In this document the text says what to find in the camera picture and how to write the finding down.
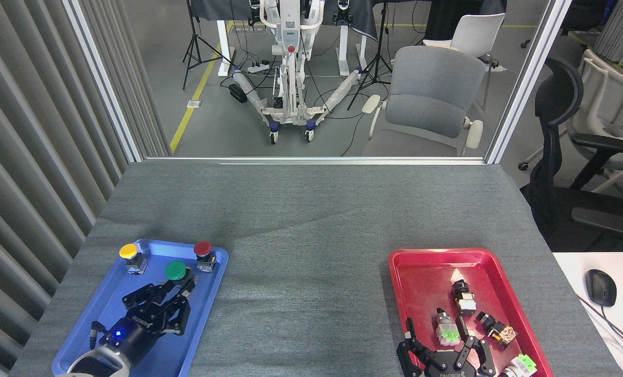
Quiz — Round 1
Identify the red push button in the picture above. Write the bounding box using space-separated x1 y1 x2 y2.
193 241 217 273

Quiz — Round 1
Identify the green push button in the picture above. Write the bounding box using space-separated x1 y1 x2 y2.
165 261 199 293

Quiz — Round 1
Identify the black tripod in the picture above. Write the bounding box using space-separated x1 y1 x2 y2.
347 0 394 110
182 0 233 91

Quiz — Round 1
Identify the aluminium frame post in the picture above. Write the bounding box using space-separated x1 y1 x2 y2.
63 0 144 163
485 0 574 164

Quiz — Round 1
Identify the white wheeled stand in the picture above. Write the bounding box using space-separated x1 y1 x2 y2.
232 0 364 145

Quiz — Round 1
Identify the white desk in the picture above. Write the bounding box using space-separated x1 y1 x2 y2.
552 252 623 377

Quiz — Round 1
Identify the red plastic tray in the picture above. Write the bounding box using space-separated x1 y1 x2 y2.
388 248 555 377

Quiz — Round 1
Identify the black mouse cable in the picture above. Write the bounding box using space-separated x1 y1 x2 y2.
576 293 623 362

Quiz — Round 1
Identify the black knob switch silver base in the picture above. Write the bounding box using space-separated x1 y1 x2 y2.
451 280 477 316

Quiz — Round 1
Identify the blue plastic tray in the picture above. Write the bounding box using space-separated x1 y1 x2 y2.
51 239 229 377

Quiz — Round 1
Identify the black mesh office chair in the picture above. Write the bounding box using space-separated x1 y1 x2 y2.
521 57 623 252

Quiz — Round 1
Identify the black knob switch amber base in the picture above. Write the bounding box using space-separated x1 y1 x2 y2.
475 312 517 349

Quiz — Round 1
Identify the yellow push button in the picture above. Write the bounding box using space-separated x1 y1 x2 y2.
119 243 148 275

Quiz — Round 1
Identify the silver switch green base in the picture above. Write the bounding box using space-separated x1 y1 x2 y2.
435 308 461 346
500 354 538 377

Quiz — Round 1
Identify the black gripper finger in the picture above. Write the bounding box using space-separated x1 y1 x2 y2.
121 280 184 317
152 280 200 336
397 318 432 376
455 336 498 376

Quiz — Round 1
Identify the grey padded office chair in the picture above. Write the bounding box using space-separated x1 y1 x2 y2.
361 46 484 158

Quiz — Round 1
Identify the aluminium frame crossbar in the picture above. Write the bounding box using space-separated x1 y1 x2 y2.
144 156 487 166

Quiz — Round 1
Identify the white plastic chair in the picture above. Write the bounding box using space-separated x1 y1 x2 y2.
422 13 506 110

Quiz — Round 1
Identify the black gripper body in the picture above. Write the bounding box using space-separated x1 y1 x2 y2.
101 313 161 362
421 350 485 377

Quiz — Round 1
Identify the black computer mouse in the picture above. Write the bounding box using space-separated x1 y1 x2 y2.
585 269 617 307

